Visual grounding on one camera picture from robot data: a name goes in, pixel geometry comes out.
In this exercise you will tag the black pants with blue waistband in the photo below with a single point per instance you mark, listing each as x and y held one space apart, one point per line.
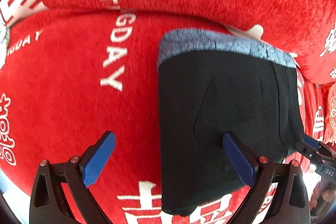
212 83

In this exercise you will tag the person's right hand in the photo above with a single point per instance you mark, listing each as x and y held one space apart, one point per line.
322 202

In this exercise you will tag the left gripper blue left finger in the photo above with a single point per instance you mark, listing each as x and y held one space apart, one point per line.
82 171

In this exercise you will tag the red embroidered pillow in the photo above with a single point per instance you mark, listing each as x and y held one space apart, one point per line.
329 112

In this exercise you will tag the white patterned cloth pile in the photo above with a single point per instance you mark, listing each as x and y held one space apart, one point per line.
4 42

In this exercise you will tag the red blanket with white characters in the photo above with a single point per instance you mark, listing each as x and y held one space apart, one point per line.
68 77

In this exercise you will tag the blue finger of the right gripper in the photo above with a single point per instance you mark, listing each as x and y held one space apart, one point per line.
310 143

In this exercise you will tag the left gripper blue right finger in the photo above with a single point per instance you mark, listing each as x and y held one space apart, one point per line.
255 171

